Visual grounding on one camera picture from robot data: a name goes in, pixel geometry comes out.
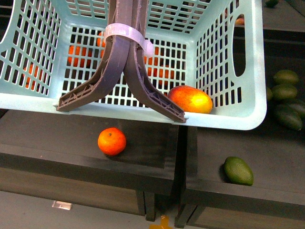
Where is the green avocado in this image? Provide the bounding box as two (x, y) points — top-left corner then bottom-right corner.
(224, 156), (254, 186)

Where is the light blue plastic basket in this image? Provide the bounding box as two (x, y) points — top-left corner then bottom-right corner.
(0, 0), (266, 130)

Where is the red yellow mango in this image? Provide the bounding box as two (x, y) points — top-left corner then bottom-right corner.
(167, 85), (213, 114)

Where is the orange tangerine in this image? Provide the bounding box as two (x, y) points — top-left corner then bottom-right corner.
(97, 127), (127, 156)

